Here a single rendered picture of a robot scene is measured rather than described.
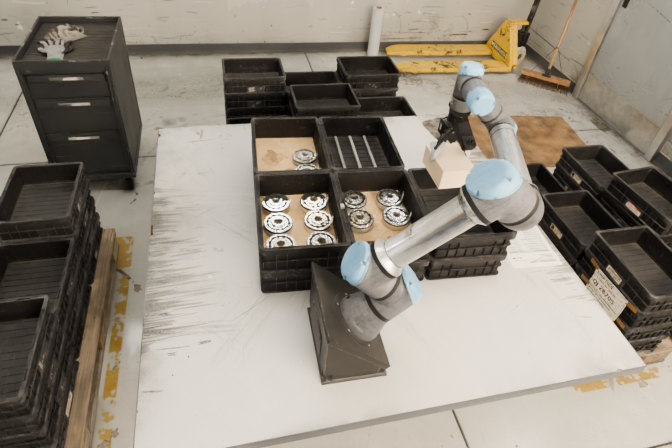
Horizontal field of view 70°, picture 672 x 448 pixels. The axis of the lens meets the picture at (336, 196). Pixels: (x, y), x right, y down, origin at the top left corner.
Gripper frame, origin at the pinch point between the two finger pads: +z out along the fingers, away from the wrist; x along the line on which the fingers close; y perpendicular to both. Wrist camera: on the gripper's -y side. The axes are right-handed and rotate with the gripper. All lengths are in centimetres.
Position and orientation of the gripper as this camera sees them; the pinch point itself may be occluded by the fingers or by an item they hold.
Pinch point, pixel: (449, 161)
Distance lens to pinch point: 175.1
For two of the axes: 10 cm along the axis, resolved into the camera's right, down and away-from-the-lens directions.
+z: -0.8, 7.7, 6.4
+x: -9.7, 0.8, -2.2
